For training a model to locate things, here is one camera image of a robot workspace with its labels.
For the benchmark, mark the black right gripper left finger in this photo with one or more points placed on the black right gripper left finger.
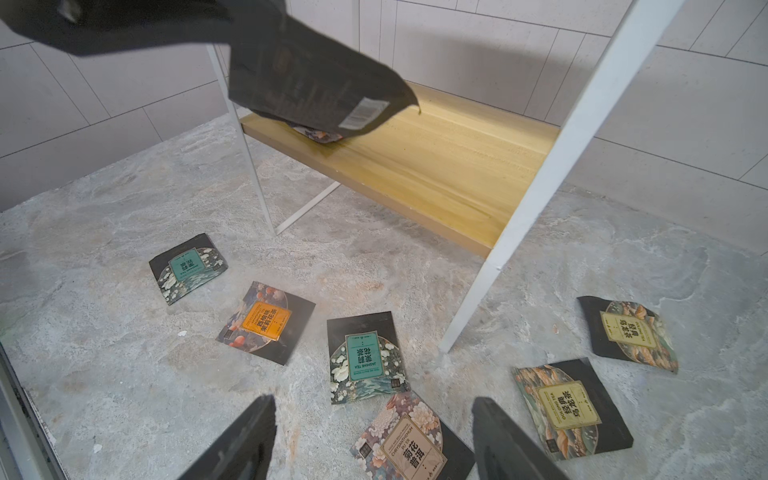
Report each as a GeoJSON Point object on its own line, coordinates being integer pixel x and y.
{"type": "Point", "coordinates": [244, 449]}

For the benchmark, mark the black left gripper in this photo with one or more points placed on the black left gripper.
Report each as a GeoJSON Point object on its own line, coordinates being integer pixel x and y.
{"type": "Point", "coordinates": [86, 28]}

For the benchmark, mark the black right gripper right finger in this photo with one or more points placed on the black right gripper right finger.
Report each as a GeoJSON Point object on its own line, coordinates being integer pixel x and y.
{"type": "Point", "coordinates": [503, 450]}

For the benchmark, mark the yellow label tea bag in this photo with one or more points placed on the yellow label tea bag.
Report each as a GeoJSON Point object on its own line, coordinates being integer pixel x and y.
{"type": "Point", "coordinates": [572, 411]}

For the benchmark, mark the pink label tea bag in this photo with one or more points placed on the pink label tea bag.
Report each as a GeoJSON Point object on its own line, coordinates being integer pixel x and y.
{"type": "Point", "coordinates": [408, 440]}

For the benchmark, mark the orange label tea bag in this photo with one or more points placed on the orange label tea bag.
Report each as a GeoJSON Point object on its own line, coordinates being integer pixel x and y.
{"type": "Point", "coordinates": [268, 323]}

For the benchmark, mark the teal label tea bag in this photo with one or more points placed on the teal label tea bag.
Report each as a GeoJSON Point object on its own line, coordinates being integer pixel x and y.
{"type": "Point", "coordinates": [365, 358]}

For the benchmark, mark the floral pattern tea bag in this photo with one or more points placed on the floral pattern tea bag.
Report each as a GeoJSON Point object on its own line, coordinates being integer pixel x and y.
{"type": "Point", "coordinates": [628, 331]}

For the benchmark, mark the dark teal floral tea bag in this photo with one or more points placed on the dark teal floral tea bag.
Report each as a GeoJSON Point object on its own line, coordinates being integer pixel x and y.
{"type": "Point", "coordinates": [187, 266]}

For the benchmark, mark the dark orange floral tea bag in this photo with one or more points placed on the dark orange floral tea bag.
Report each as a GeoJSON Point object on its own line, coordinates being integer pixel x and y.
{"type": "Point", "coordinates": [316, 135]}

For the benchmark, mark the wooden two-tier shelf white frame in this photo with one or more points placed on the wooden two-tier shelf white frame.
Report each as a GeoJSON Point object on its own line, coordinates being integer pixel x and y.
{"type": "Point", "coordinates": [473, 174]}

